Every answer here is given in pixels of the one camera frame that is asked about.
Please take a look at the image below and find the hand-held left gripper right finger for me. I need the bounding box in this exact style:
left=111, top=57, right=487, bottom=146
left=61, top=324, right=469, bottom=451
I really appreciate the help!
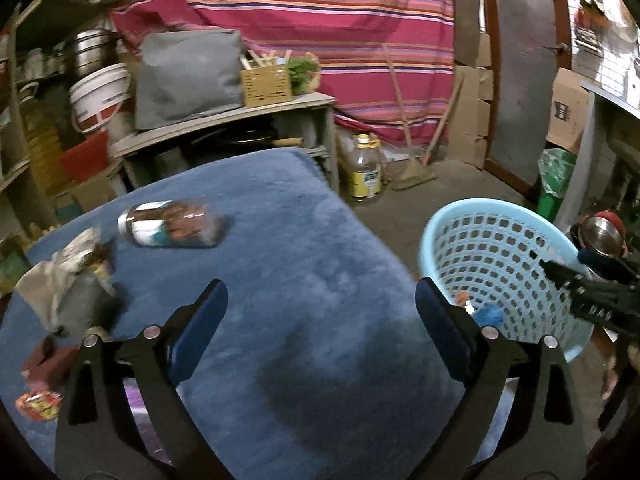
left=414, top=277, right=588, bottom=480

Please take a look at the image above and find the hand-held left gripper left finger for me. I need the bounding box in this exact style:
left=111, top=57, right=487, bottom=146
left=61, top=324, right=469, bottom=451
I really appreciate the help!
left=54, top=279, right=236, bottom=480

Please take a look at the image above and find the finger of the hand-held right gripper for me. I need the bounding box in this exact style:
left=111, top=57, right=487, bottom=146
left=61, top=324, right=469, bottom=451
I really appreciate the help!
left=577, top=247, right=640, bottom=286
left=539, top=259, right=640, bottom=346

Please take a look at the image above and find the light blue plastic laundry basket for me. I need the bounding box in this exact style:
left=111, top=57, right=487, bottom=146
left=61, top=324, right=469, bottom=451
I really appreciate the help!
left=418, top=198, right=596, bottom=363

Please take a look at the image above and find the clear jar with metal lid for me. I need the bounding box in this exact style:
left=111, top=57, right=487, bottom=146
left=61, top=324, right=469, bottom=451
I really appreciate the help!
left=117, top=200, right=233, bottom=250

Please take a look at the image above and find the grey printed snack bag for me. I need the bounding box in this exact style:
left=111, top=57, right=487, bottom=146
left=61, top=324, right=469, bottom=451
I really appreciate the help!
left=14, top=226, right=118, bottom=338

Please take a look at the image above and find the orange snack packet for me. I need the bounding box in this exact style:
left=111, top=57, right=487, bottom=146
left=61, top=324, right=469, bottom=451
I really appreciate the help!
left=15, top=390, right=65, bottom=422

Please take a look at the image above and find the green trash bin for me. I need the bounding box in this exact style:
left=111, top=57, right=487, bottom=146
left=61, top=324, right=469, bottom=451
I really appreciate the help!
left=537, top=147, right=579, bottom=222

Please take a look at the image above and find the steel bowl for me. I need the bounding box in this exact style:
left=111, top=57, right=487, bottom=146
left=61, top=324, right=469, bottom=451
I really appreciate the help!
left=570, top=210, right=626, bottom=258

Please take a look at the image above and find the blue crumpled wrapper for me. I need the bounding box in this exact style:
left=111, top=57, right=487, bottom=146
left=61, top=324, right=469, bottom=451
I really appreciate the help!
left=475, top=305, right=505, bottom=329

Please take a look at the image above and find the white table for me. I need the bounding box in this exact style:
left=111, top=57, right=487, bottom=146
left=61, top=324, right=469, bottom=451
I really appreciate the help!
left=555, top=80, right=640, bottom=231

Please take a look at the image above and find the blue fleece blanket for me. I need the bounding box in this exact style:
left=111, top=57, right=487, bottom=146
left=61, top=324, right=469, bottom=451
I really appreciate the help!
left=0, top=147, right=506, bottom=480

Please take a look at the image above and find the dark red snack packet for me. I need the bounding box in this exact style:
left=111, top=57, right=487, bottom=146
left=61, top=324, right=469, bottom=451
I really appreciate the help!
left=21, top=342, right=78, bottom=386

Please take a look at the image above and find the large cardboard box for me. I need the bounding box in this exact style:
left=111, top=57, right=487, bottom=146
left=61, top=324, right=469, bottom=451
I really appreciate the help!
left=545, top=67, right=591, bottom=156

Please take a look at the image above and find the straw broom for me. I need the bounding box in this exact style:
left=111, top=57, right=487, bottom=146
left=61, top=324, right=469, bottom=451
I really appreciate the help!
left=382, top=42, right=438, bottom=192

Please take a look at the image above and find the yellow cooking oil bottle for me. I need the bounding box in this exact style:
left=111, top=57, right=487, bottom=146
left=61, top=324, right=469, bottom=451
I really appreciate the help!
left=345, top=133, right=384, bottom=204

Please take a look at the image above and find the small cardboard box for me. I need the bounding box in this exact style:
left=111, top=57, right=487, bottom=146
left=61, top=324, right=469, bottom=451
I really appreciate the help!
left=55, top=175, right=119, bottom=212

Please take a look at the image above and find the stack of cardboard boxes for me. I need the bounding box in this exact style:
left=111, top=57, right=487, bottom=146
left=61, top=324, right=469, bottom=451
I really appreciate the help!
left=447, top=0, right=494, bottom=169

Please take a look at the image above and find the wooden stick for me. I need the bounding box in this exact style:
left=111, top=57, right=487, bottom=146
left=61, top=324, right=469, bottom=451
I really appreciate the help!
left=422, top=72, right=466, bottom=166

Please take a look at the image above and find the red plastic basket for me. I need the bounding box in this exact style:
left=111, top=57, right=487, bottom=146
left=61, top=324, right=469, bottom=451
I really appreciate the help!
left=57, top=130, right=111, bottom=183

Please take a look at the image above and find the grey metal door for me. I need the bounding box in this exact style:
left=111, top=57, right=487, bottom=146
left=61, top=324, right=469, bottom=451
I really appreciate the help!
left=482, top=0, right=573, bottom=196

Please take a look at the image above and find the wooden side table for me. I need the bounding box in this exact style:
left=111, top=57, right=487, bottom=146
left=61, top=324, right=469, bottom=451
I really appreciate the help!
left=107, top=92, right=341, bottom=202

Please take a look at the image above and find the grey cushion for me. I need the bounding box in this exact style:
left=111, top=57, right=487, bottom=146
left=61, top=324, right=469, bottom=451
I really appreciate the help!
left=134, top=29, right=247, bottom=131

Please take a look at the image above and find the woven box with sticks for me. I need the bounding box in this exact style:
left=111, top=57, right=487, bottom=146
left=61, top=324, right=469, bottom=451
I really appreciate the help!
left=240, top=49, right=293, bottom=108

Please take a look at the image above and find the white plastic bucket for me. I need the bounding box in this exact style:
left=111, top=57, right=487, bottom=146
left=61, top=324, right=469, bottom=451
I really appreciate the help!
left=68, top=63, right=132, bottom=134

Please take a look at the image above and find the green leafy plant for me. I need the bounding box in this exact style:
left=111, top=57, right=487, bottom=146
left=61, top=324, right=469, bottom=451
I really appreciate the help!
left=287, top=54, right=321, bottom=97

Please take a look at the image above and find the steel cooking pot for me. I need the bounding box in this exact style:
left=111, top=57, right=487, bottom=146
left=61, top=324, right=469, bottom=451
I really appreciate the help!
left=65, top=30, right=119, bottom=79

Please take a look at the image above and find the pink striped cloth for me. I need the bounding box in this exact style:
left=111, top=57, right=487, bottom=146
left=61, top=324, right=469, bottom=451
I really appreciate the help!
left=102, top=0, right=456, bottom=148

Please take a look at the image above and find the storage shelf unit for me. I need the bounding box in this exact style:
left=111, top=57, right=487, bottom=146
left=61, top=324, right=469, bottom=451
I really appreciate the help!
left=0, top=0, right=108, bottom=241

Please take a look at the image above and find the white wire wall rack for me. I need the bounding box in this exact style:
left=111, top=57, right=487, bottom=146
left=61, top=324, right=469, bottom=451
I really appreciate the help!
left=565, top=0, right=640, bottom=96

